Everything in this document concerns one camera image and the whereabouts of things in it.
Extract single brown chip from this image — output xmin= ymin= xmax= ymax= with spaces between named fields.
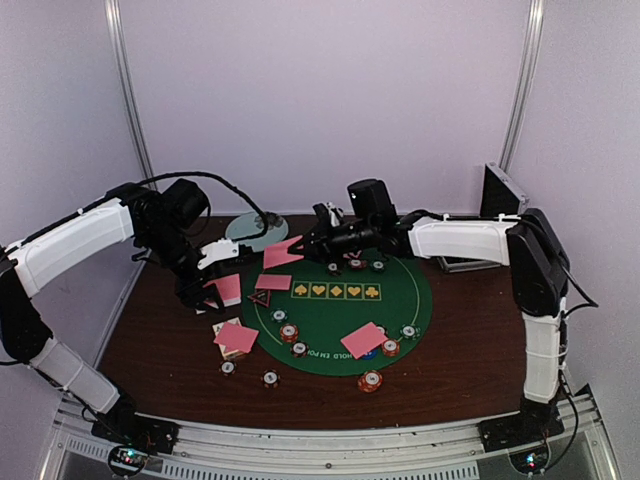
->
xmin=219 ymin=360 xmax=236 ymax=376

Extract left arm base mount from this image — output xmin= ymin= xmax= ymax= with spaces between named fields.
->
xmin=91 ymin=389 xmax=179 ymax=455

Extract aluminium poker case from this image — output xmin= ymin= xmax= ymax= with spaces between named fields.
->
xmin=437 ymin=162 xmax=529 ymax=273

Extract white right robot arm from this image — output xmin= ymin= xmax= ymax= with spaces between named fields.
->
xmin=287 ymin=204 xmax=570 ymax=442

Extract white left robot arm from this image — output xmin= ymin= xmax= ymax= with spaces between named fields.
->
xmin=1 ymin=179 xmax=223 ymax=444

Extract left aluminium frame post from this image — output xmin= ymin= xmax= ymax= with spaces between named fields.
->
xmin=104 ymin=0 xmax=158 ymax=190

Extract black triangular dealer button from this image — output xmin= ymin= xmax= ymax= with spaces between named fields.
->
xmin=248 ymin=289 xmax=271 ymax=308

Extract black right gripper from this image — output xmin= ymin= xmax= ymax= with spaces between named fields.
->
xmin=288 ymin=214 xmax=377 ymax=269

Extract red poker chip stack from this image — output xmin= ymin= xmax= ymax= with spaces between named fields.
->
xmin=357 ymin=370 xmax=383 ymax=393

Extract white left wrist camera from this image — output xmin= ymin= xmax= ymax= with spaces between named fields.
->
xmin=197 ymin=238 xmax=253 ymax=270

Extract playing card box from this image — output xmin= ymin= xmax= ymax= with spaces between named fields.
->
xmin=212 ymin=317 xmax=243 ymax=360

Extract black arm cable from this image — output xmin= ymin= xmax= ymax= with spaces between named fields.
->
xmin=144 ymin=171 xmax=274 ymax=241
xmin=519 ymin=214 xmax=600 ymax=321

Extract right aluminium frame post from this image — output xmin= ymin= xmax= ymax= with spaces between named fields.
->
xmin=499 ymin=0 xmax=545 ymax=173

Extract red-backed cards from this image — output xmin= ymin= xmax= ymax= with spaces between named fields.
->
xmin=255 ymin=273 xmax=292 ymax=291
xmin=214 ymin=322 xmax=259 ymax=353
xmin=340 ymin=322 xmax=388 ymax=359

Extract red-backed playing card deck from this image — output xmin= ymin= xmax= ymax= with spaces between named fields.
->
xmin=204 ymin=273 xmax=242 ymax=307

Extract single red-backed playing card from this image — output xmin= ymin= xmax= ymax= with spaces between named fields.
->
xmin=263 ymin=235 xmax=304 ymax=270

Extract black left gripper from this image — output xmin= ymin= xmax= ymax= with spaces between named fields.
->
xmin=140 ymin=222 xmax=225 ymax=314

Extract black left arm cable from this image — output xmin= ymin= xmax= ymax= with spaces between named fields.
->
xmin=144 ymin=171 xmax=274 ymax=241

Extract round green poker mat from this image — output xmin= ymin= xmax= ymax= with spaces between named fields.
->
xmin=242 ymin=249 xmax=433 ymax=377

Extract brown poker chip stack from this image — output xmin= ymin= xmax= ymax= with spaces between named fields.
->
xmin=261 ymin=370 xmax=280 ymax=389

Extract aluminium front rail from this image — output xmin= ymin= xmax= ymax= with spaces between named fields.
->
xmin=36 ymin=394 xmax=622 ymax=479

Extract loose red-backed cards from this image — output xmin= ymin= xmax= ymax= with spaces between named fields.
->
xmin=214 ymin=322 xmax=259 ymax=353

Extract light blue flower plate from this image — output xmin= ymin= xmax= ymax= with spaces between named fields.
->
xmin=225 ymin=212 xmax=289 ymax=252

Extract aluminium frame post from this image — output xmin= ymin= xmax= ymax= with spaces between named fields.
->
xmin=499 ymin=0 xmax=545 ymax=173
xmin=104 ymin=0 xmax=158 ymax=190

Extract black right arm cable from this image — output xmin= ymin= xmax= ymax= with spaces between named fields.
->
xmin=519 ymin=214 xmax=600 ymax=321

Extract blue small blind button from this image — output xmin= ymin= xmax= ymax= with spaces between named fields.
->
xmin=360 ymin=350 xmax=377 ymax=360

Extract small red chip stack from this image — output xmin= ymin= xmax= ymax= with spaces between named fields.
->
xmin=348 ymin=259 xmax=367 ymax=270

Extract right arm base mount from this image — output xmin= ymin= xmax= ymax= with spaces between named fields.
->
xmin=478 ymin=404 xmax=565 ymax=452

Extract red chips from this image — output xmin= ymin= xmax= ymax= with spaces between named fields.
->
xmin=280 ymin=324 xmax=299 ymax=344
xmin=381 ymin=339 xmax=400 ymax=357

